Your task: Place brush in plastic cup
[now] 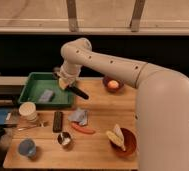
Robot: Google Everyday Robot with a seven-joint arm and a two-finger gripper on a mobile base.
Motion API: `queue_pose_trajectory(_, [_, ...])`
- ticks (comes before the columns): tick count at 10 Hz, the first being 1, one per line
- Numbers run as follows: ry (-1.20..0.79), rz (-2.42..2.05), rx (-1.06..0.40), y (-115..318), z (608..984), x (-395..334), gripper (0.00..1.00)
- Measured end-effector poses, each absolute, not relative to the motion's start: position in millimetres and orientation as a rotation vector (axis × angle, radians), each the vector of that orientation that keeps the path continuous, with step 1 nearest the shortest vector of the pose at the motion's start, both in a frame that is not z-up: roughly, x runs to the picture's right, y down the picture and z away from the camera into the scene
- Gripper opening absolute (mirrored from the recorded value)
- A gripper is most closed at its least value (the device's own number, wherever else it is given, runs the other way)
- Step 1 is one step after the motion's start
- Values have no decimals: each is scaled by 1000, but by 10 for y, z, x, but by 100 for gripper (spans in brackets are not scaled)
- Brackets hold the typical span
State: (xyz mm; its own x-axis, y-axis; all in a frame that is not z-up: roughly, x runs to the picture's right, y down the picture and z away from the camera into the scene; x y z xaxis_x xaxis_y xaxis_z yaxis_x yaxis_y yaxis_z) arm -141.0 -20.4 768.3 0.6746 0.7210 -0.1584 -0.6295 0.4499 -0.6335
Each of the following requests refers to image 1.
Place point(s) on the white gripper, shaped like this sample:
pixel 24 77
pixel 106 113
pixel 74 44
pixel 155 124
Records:
pixel 66 78

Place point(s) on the black brush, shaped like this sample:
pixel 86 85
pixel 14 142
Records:
pixel 57 122

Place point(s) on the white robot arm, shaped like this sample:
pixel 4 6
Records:
pixel 162 103

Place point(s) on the small metal cup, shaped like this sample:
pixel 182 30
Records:
pixel 64 139

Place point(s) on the white paper cup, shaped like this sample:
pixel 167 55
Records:
pixel 28 111

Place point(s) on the blue plastic cup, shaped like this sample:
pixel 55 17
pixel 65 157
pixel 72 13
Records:
pixel 27 148

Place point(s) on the crumpled blue cloth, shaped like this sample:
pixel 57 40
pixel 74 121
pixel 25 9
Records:
pixel 80 116

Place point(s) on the grey sponge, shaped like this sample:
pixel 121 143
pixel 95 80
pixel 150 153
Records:
pixel 46 96

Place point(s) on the green plastic tray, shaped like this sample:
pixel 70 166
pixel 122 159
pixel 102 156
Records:
pixel 37 83

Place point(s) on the dark bowl with egg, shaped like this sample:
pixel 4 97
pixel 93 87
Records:
pixel 106 79

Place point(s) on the orange egg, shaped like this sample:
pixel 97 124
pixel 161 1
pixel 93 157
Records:
pixel 113 84

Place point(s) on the orange carrot toy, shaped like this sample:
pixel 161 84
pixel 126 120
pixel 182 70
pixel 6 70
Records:
pixel 82 129

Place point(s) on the metal fork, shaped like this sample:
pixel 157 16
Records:
pixel 41 124

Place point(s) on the wooden cutting board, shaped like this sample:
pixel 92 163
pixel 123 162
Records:
pixel 94 151

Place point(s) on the yellow corn toy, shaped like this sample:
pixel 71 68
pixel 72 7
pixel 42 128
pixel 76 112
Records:
pixel 116 136

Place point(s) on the brown bowl with corn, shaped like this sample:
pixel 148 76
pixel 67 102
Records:
pixel 130 143

